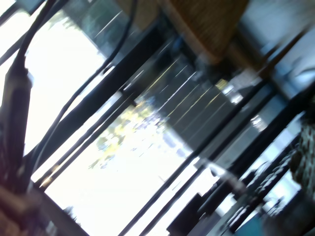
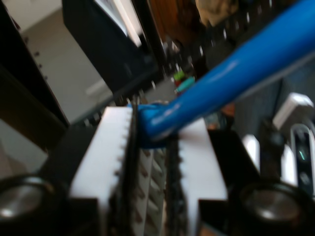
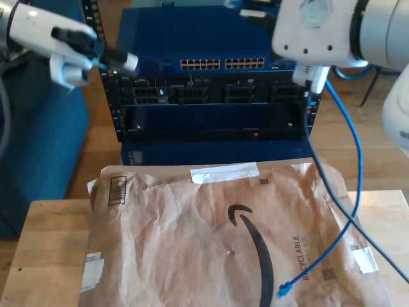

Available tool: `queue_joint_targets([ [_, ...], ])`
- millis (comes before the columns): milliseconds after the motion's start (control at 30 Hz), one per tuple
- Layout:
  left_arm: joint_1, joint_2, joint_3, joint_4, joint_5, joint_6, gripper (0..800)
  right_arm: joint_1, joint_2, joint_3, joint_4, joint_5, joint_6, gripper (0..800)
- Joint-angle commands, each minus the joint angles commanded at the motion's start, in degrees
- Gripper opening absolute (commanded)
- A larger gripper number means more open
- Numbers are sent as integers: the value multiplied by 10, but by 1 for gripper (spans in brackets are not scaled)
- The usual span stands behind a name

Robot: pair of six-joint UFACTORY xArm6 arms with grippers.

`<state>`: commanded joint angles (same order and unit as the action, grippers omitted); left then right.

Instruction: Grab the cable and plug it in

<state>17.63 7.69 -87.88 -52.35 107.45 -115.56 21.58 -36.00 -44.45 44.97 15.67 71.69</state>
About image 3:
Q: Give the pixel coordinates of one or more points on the blue chassis under rack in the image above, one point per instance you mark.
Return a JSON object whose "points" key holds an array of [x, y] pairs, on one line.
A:
{"points": [[207, 153]]}

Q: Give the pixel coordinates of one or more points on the dark metal chair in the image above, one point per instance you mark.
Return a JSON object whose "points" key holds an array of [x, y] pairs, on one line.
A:
{"points": [[370, 88]]}

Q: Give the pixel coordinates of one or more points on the black rack server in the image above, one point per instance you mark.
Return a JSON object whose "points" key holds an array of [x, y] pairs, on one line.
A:
{"points": [[191, 94]]}

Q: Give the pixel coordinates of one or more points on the blue sofa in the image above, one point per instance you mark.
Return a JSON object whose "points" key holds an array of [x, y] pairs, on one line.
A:
{"points": [[38, 144]]}

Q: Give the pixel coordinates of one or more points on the black rack frame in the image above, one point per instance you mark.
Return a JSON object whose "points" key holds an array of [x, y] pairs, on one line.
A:
{"points": [[91, 9]]}

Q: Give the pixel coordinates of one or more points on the blue network switch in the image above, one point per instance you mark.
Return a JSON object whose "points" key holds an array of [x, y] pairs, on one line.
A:
{"points": [[207, 32]]}

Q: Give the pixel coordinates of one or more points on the brown paper mailer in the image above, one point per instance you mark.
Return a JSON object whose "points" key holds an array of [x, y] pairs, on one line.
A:
{"points": [[175, 240]]}

